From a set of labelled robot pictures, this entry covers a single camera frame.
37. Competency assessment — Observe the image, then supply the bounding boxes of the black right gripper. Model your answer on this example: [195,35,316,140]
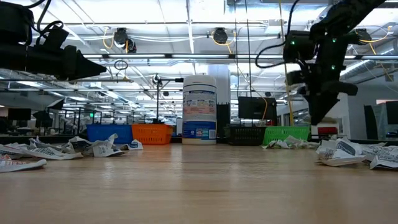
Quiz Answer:
[303,30,361,126]

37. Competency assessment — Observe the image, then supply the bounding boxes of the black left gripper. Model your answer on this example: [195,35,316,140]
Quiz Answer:
[26,45,108,82]

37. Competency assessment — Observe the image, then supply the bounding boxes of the white black-print pad packet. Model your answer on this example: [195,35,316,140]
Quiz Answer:
[362,144,398,156]
[317,139,338,161]
[335,138,363,157]
[369,154,398,170]

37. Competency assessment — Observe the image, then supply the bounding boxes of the pile of packets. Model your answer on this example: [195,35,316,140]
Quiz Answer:
[315,155,367,167]

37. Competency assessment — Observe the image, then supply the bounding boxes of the white wipes canister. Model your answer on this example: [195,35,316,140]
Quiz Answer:
[182,74,218,146]

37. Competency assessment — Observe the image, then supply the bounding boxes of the red box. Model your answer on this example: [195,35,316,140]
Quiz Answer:
[317,126,338,135]

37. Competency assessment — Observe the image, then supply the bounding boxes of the green plastic basket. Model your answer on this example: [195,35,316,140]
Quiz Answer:
[262,126,311,146]

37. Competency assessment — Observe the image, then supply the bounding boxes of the black softbox light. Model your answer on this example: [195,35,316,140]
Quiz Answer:
[46,98,65,110]

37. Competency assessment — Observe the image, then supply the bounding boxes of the dark standing panel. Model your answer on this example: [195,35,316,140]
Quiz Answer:
[364,105,379,140]

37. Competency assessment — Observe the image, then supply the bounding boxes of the black studio light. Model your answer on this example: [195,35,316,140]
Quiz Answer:
[32,110,53,128]

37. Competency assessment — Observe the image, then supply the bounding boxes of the blue plastic basket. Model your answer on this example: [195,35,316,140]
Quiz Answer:
[86,124,134,144]

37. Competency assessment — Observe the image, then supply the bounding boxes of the black plastic basket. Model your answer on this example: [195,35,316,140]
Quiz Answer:
[228,126,267,146]

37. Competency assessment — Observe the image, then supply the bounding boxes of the black desk monitor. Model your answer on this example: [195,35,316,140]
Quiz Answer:
[7,108,32,121]

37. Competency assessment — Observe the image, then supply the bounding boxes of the orange plastic basket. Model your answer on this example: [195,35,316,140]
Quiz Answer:
[131,124,174,146]

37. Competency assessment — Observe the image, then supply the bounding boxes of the black panel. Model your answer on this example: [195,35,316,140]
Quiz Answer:
[216,103,231,139]

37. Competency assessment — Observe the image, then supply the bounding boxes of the white column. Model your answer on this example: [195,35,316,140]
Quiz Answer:
[207,64,231,105]

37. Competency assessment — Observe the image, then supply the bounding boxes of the hanging black cable loop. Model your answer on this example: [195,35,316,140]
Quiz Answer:
[113,59,129,72]

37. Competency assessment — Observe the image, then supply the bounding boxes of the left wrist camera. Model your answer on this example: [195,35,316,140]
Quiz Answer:
[36,21,70,51]

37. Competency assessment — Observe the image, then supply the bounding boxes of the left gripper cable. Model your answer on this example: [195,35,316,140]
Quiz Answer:
[23,0,65,43]

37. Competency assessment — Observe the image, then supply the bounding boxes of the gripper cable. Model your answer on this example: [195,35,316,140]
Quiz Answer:
[254,0,301,70]
[23,0,65,43]

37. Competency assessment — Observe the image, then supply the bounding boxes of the dark wall monitor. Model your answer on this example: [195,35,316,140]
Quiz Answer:
[385,101,398,125]

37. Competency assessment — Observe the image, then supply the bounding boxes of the black camera stand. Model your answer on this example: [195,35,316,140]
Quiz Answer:
[151,73,185,124]

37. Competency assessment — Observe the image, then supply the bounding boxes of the black aluminium frame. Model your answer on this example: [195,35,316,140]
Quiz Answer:
[0,133,398,146]

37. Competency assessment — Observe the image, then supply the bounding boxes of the thin black hanging cable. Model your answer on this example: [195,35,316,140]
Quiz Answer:
[233,0,238,125]

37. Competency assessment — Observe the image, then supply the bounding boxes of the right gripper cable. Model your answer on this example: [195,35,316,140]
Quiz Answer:
[254,0,301,70]

